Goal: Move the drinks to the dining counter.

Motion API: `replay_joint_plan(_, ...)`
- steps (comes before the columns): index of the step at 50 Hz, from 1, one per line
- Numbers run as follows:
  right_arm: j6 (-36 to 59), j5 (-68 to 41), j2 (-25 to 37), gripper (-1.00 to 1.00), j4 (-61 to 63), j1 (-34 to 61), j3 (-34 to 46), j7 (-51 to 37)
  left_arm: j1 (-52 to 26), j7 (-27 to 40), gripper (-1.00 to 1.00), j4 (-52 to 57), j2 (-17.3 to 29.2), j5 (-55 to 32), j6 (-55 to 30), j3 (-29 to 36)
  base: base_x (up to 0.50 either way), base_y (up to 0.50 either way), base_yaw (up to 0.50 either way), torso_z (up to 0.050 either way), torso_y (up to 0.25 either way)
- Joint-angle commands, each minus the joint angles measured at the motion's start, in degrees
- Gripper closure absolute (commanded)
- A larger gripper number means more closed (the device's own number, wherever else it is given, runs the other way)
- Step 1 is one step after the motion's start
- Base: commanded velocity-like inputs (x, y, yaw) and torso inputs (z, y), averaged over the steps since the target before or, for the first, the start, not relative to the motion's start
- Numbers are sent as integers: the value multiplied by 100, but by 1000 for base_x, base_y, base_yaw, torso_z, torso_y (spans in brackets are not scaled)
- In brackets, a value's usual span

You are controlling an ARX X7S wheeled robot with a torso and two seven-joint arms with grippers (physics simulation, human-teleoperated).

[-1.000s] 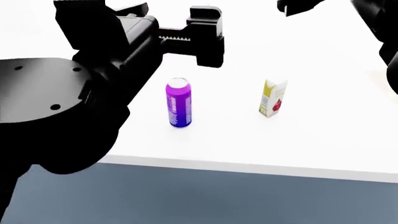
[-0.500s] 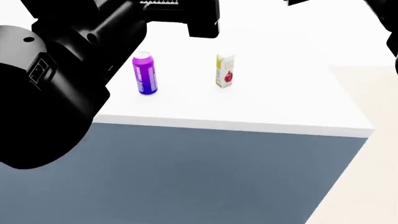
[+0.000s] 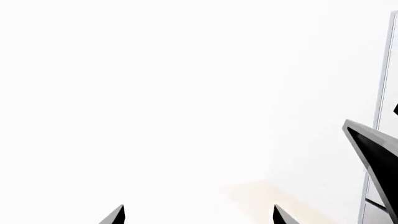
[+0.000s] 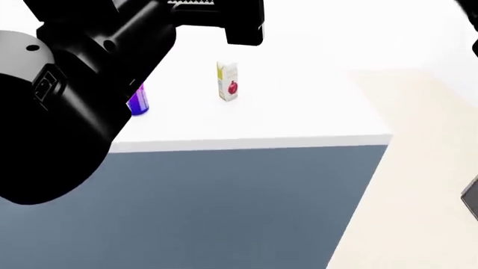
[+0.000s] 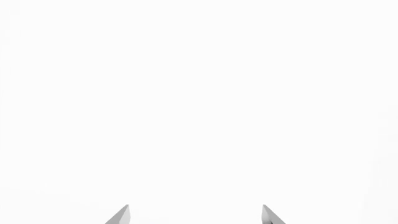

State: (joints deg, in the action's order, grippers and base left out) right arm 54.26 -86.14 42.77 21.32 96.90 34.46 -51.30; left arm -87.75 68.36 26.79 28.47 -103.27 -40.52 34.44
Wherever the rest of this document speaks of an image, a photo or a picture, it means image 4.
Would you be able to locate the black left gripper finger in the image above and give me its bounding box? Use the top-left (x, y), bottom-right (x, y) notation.
top-left (225, 24), bottom-right (266, 46)

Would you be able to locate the white-topped blue-grey counter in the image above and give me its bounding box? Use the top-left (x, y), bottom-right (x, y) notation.
top-left (0, 41), bottom-right (394, 269)

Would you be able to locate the white pomegranate juice carton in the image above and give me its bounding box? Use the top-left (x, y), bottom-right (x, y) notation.
top-left (216, 61), bottom-right (240, 103)

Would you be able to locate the purple drink bottle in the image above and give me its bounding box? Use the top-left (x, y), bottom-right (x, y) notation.
top-left (125, 81), bottom-right (151, 117)

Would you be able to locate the dark grey flat panel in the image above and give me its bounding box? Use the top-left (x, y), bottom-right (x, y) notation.
top-left (459, 174), bottom-right (478, 221)

